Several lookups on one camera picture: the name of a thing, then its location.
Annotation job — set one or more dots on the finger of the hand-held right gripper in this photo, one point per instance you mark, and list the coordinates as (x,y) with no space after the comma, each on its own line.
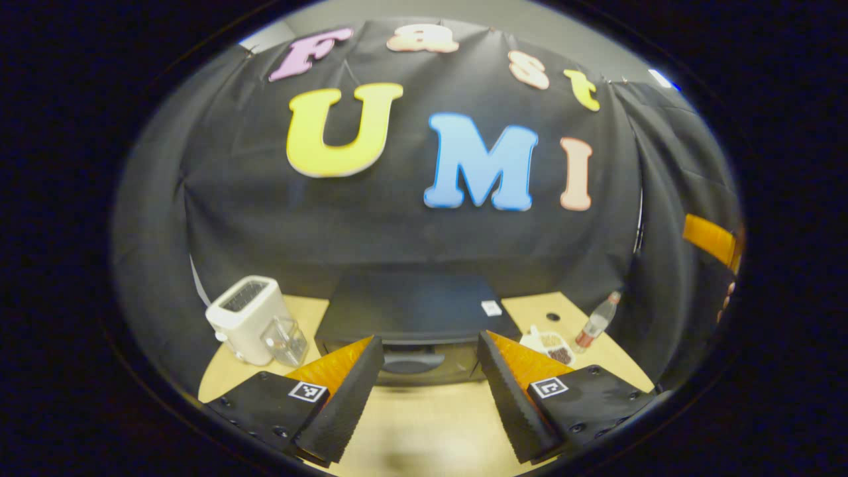
(709,235)

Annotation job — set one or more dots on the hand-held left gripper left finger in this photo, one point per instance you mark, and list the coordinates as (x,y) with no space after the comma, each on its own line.
(351,404)

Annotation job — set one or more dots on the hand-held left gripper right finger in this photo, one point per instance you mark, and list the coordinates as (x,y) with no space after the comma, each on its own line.
(510,404)

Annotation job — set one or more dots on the black electric oven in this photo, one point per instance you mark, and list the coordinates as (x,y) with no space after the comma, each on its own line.
(411,305)

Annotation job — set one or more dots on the white divided snack plate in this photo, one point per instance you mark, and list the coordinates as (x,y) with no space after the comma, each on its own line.
(550,344)

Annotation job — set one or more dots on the clear glass jar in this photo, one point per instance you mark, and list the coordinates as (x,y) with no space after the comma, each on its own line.
(285,341)

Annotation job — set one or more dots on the clear plastic drink bottle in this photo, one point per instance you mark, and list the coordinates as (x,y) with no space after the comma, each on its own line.
(594,324)

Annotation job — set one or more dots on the white toaster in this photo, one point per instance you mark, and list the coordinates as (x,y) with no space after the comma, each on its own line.
(242,324)

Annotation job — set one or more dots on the small ceiling light panel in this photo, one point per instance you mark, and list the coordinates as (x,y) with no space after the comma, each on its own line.
(662,78)

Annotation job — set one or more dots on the black backdrop cloth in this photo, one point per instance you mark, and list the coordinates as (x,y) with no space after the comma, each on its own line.
(397,245)

